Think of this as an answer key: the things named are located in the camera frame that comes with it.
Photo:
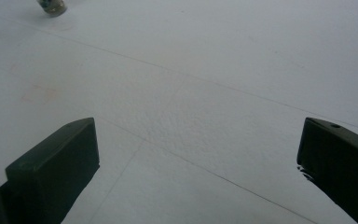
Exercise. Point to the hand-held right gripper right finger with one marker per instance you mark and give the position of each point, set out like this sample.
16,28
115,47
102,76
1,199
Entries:
341,161

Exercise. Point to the small brass-coloured cylinder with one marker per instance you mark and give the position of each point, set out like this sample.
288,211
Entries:
53,6

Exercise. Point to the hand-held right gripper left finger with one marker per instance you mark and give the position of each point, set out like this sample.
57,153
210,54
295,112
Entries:
52,168

